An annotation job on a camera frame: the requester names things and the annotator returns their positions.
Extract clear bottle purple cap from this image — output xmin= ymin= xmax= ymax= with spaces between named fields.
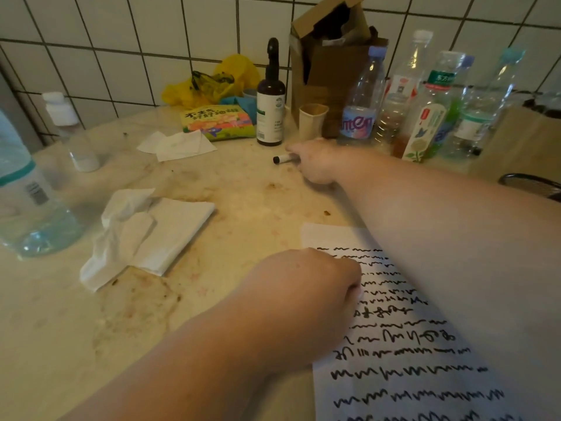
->
xmin=338 ymin=46 xmax=386 ymax=147

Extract orange tea bottle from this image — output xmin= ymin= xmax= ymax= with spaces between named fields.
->
xmin=392 ymin=50 xmax=465 ymax=163

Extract green soda bottle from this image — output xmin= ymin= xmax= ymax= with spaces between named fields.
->
xmin=431 ymin=55 xmax=476 ymax=159

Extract colourful snack packet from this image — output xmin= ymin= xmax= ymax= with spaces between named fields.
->
xmin=181 ymin=105 xmax=257 ymax=142

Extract black mesh pen holder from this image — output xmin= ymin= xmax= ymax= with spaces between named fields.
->
xmin=498 ymin=172 xmax=561 ymax=202

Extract yellow plastic bag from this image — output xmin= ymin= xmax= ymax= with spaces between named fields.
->
xmin=162 ymin=53 xmax=262 ymax=109

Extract water bottle teal cap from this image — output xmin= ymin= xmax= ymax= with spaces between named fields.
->
xmin=445 ymin=47 xmax=527 ymax=159

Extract person's left hand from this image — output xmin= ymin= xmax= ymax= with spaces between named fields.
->
xmin=236 ymin=247 xmax=365 ymax=378

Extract flat white tissue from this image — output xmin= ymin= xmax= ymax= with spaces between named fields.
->
xmin=137 ymin=130 xmax=218 ymax=163

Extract open cardboard box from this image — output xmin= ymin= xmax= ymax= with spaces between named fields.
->
xmin=290 ymin=0 xmax=390 ymax=139

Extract beige cup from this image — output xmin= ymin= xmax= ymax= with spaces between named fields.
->
xmin=299 ymin=103 xmax=330 ymax=142

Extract folded white napkin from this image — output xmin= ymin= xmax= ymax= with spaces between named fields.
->
xmin=131 ymin=196 xmax=216 ymax=277

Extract clear bottle white cap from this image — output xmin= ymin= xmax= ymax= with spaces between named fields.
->
xmin=375 ymin=29 xmax=435 ymax=154

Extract person's right hand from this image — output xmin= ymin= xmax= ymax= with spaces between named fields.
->
xmin=285 ymin=139 xmax=361 ymax=186

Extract crumpled white tissue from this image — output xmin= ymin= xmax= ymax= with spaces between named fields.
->
xmin=79 ymin=188 xmax=158 ymax=294

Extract person's right forearm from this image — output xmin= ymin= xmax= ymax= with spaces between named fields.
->
xmin=337 ymin=149 xmax=561 ymax=421

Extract brown spray bottle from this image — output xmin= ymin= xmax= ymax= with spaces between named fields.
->
xmin=256 ymin=37 xmax=287 ymax=147

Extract white paper sheet fine scribbles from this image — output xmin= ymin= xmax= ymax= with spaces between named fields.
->
xmin=301 ymin=222 xmax=527 ymax=421

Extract person's left forearm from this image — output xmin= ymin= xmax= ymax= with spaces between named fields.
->
xmin=57 ymin=293 xmax=281 ymax=421

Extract small cardboard box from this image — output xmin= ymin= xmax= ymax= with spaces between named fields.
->
xmin=469 ymin=92 xmax=561 ymax=189

